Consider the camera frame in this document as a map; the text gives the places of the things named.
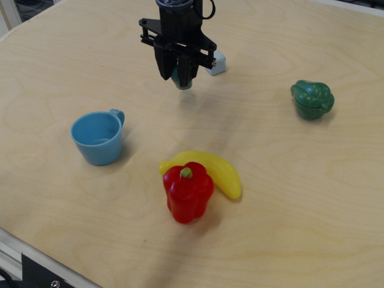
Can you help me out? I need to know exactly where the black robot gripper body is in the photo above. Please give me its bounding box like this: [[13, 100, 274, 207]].
[[139, 1, 217, 68]]

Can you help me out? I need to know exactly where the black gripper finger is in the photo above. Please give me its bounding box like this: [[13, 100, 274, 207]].
[[177, 55, 199, 87], [154, 43, 177, 80]]

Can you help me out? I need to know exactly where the light blue ceramic cup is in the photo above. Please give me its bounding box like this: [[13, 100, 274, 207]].
[[70, 109, 125, 166]]

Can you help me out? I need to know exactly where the small white block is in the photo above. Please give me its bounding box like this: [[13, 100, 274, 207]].
[[205, 50, 226, 76]]

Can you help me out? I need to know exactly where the yellow toy banana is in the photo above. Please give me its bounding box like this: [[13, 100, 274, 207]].
[[159, 150, 242, 199]]

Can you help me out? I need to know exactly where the red toy bell pepper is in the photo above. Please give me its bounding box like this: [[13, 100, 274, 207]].
[[163, 162, 214, 224]]

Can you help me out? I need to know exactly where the green toy bell pepper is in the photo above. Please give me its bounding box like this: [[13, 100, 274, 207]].
[[290, 80, 335, 120]]

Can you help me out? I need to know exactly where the aluminium table edge rail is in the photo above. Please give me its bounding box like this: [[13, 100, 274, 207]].
[[1, 229, 99, 287]]

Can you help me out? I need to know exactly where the black corner bracket with screw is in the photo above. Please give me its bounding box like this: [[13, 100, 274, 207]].
[[22, 254, 74, 288]]

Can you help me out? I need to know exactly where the black cable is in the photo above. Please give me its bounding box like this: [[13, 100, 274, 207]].
[[0, 268, 19, 288]]

